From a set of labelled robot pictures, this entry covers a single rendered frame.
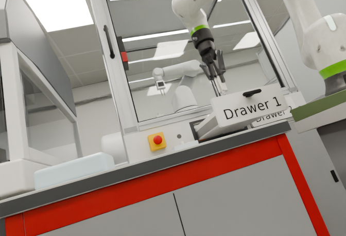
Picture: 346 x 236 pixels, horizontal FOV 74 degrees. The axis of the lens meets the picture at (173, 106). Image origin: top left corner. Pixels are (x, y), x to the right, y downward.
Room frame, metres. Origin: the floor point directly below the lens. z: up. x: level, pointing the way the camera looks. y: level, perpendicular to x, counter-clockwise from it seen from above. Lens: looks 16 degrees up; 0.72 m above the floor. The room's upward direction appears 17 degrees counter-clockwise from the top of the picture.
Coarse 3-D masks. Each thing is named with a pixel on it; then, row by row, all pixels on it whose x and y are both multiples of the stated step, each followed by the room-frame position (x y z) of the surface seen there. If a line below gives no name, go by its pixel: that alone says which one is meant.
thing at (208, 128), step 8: (208, 120) 0.95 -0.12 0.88; (216, 120) 0.86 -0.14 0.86; (256, 120) 1.06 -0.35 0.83; (200, 128) 1.05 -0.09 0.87; (208, 128) 0.97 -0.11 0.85; (216, 128) 0.92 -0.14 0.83; (224, 128) 1.00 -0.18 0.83; (232, 128) 1.09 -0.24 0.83; (240, 128) 1.21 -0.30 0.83; (200, 136) 1.09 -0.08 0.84; (208, 136) 1.10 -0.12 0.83
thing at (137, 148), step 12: (300, 96) 1.31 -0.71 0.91; (192, 120) 1.14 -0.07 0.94; (288, 120) 1.27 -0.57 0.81; (144, 132) 1.07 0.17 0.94; (156, 132) 1.09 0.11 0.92; (168, 132) 1.10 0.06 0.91; (180, 132) 1.12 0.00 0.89; (192, 132) 1.13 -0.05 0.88; (228, 132) 1.39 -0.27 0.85; (132, 144) 1.06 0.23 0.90; (144, 144) 1.07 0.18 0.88; (168, 144) 1.10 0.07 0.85; (132, 156) 1.05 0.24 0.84; (144, 156) 1.07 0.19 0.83
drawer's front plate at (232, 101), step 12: (276, 84) 0.88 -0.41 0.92; (228, 96) 0.82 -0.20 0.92; (240, 96) 0.83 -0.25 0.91; (252, 96) 0.85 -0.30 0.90; (264, 96) 0.86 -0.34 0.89; (276, 96) 0.87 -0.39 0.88; (216, 108) 0.81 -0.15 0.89; (228, 108) 0.82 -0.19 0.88; (276, 108) 0.87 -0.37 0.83; (288, 108) 0.88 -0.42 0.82; (228, 120) 0.81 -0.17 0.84; (240, 120) 0.82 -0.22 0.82
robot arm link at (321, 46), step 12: (312, 24) 0.68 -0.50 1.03; (324, 24) 0.65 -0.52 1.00; (336, 24) 0.64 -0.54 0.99; (312, 36) 0.69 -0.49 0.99; (324, 36) 0.66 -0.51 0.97; (336, 36) 0.65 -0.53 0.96; (312, 48) 0.71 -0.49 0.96; (324, 48) 0.68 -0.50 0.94; (336, 48) 0.66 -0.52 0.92; (312, 60) 0.80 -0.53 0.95; (324, 60) 0.69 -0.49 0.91; (336, 60) 0.67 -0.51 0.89; (324, 72) 0.71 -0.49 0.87; (336, 72) 0.68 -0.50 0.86
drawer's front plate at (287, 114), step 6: (288, 96) 1.27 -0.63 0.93; (288, 102) 1.26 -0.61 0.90; (270, 114) 1.23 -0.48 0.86; (276, 114) 1.24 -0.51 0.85; (288, 114) 1.25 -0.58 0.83; (258, 120) 1.21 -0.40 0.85; (264, 120) 1.21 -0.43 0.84; (270, 120) 1.22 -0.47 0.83; (276, 120) 1.23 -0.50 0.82; (252, 126) 1.20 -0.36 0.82
